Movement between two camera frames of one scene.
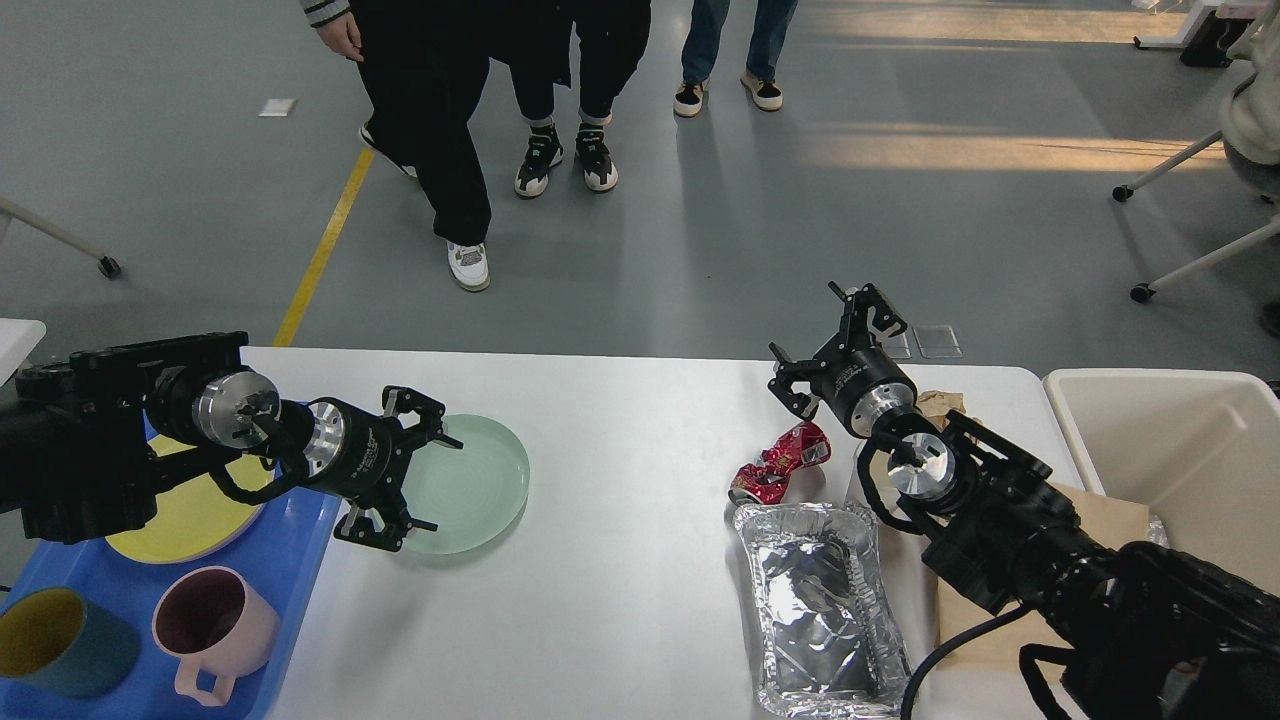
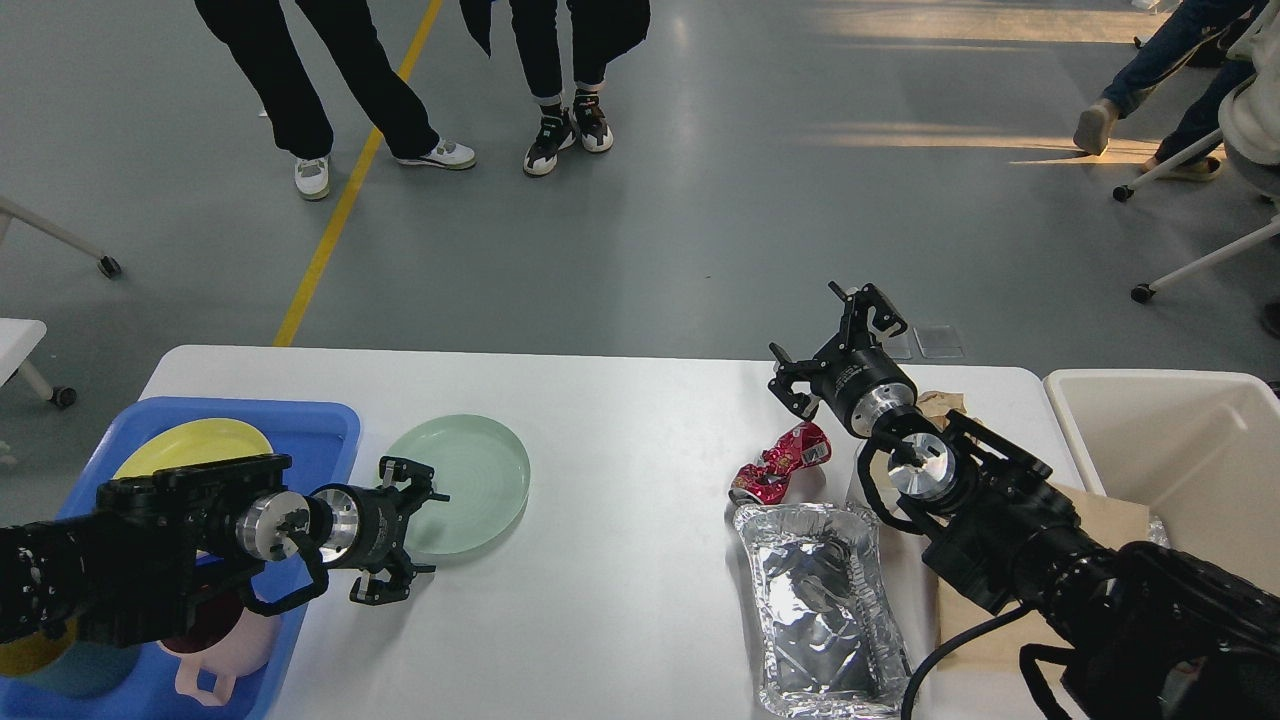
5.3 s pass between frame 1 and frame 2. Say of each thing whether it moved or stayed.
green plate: stayed
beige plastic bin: stayed
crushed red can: stayed
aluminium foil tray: stayed
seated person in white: stayed
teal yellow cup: stayed
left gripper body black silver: moved
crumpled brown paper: stayed
